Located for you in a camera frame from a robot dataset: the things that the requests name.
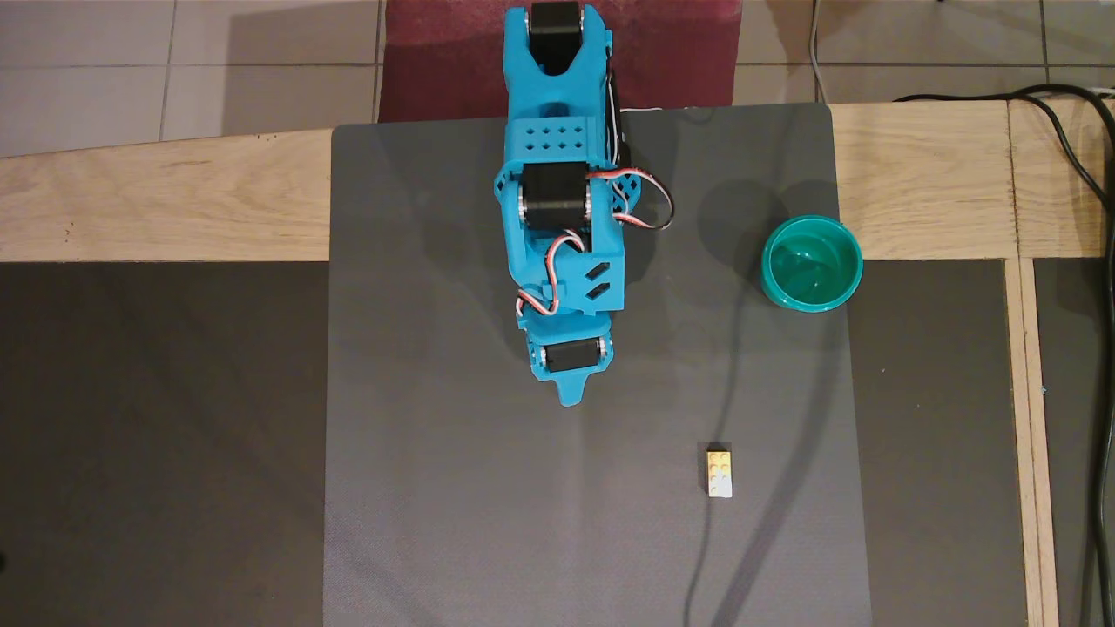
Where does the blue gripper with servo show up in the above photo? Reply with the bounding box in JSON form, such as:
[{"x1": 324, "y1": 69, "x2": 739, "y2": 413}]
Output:
[{"x1": 518, "y1": 309, "x2": 617, "y2": 409}]

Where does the yellow lego brick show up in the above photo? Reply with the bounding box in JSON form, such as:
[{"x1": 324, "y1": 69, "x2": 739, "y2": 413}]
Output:
[{"x1": 706, "y1": 444, "x2": 734, "y2": 499}]

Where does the grey rubber mat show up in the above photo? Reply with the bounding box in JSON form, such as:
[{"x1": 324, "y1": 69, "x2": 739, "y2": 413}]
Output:
[{"x1": 322, "y1": 103, "x2": 874, "y2": 627}]

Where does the green plastic cup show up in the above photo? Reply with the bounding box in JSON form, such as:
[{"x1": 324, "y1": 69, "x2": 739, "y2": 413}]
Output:
[{"x1": 761, "y1": 214, "x2": 865, "y2": 314}]

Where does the dark red cloth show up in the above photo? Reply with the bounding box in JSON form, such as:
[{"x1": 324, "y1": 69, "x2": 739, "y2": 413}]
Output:
[{"x1": 377, "y1": 0, "x2": 743, "y2": 125}]

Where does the red white black servo wire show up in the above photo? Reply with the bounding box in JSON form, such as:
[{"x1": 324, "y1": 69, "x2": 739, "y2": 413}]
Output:
[
  {"x1": 585, "y1": 168, "x2": 676, "y2": 233},
  {"x1": 514, "y1": 229, "x2": 586, "y2": 320}
]

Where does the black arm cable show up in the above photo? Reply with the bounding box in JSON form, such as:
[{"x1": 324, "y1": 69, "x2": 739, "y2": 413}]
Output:
[{"x1": 607, "y1": 65, "x2": 626, "y2": 168}]

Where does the white floor cable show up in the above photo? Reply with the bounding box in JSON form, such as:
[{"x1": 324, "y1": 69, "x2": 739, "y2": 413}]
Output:
[{"x1": 808, "y1": 0, "x2": 827, "y2": 104}]

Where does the black power cable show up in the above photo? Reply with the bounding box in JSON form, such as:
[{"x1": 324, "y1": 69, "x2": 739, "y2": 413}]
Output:
[{"x1": 895, "y1": 83, "x2": 1115, "y2": 627}]

